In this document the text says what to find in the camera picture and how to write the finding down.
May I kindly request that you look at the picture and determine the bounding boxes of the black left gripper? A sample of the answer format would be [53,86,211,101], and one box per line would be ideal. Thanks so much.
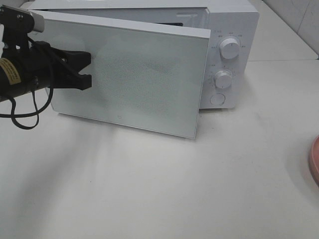
[0,22,92,102]

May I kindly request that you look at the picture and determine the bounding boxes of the white round door button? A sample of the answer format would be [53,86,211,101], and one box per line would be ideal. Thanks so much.
[210,94,226,106]

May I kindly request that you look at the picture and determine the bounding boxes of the white microwave knob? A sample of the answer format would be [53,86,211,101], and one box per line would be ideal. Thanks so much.
[219,36,241,60]
[214,70,233,89]

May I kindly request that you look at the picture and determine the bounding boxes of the pink plate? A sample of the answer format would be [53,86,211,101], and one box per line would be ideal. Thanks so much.
[309,136,319,186]

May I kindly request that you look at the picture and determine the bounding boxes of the white microwave door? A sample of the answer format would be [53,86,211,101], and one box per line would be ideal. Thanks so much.
[31,11,210,138]

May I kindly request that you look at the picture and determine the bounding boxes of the white microwave oven body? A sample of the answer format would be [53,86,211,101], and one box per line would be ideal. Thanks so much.
[22,0,259,110]

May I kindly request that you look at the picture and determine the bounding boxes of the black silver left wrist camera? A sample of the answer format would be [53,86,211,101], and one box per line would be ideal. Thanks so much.
[0,5,45,33]

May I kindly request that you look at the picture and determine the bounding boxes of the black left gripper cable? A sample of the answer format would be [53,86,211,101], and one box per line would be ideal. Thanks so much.
[0,37,54,130]

